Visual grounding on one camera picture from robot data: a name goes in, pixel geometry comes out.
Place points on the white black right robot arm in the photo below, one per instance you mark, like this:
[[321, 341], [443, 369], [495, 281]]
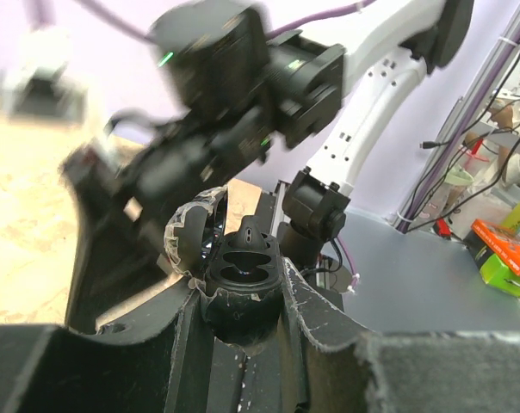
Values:
[[347, 70]]

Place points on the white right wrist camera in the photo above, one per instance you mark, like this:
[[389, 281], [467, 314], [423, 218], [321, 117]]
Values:
[[41, 85]]

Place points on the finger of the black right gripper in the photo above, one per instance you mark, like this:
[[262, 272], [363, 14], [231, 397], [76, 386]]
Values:
[[112, 262]]

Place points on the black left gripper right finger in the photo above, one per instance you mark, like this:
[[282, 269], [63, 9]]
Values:
[[462, 371]]

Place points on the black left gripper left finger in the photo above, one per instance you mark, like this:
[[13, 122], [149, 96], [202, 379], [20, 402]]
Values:
[[158, 360]]

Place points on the black ear hook earbud front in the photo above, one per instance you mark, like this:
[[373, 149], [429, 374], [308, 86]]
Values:
[[248, 235]]

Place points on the orange green cardboard box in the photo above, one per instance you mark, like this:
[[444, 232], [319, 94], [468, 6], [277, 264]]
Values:
[[496, 253]]

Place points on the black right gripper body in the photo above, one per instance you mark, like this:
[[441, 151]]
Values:
[[218, 60]]

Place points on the black earbud charging case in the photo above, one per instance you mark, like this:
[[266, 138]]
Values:
[[240, 290]]

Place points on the red white plastic cup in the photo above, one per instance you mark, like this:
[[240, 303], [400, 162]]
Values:
[[471, 154]]

